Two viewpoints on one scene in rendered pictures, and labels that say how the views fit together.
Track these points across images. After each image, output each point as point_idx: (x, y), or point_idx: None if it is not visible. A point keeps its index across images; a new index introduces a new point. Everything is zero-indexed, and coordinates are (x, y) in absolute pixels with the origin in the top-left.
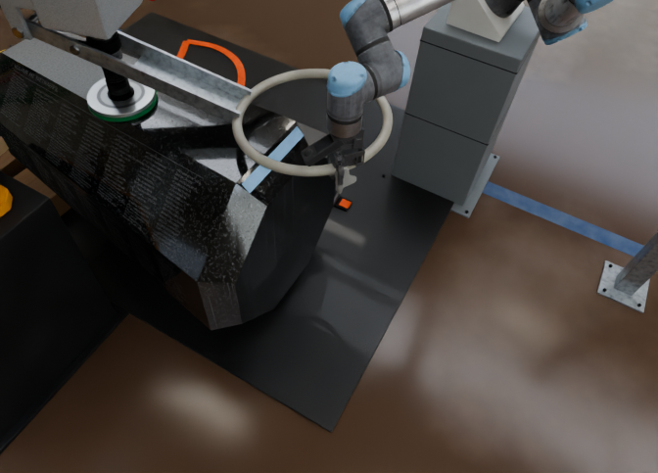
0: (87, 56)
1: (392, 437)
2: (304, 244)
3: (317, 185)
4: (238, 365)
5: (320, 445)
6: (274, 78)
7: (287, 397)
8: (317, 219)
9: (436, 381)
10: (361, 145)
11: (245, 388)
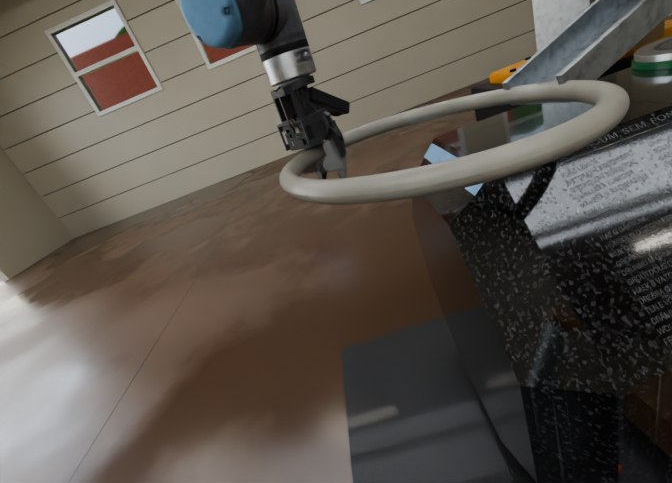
0: None
1: (297, 383)
2: (481, 378)
3: (478, 322)
4: (440, 323)
5: (343, 341)
6: (600, 87)
7: (387, 338)
8: (499, 403)
9: (276, 457)
10: (282, 120)
11: (421, 322)
